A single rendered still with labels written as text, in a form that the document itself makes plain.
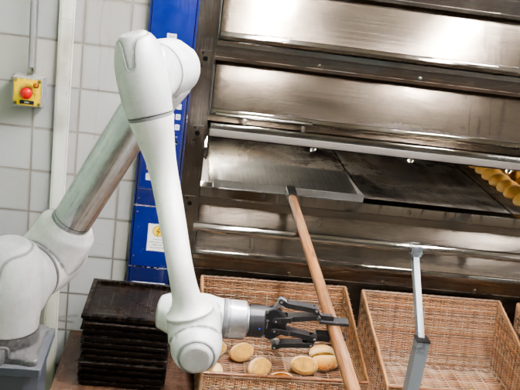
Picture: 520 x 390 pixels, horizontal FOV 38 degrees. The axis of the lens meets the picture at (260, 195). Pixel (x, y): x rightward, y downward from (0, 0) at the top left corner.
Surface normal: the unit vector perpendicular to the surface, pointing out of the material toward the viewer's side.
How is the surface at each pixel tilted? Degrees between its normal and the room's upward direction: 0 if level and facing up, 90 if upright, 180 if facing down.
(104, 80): 90
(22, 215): 90
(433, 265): 70
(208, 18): 90
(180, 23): 90
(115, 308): 0
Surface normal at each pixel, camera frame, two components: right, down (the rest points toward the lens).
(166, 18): 0.07, 0.31
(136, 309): 0.13, -0.94
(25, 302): 0.69, 0.28
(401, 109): 0.11, -0.03
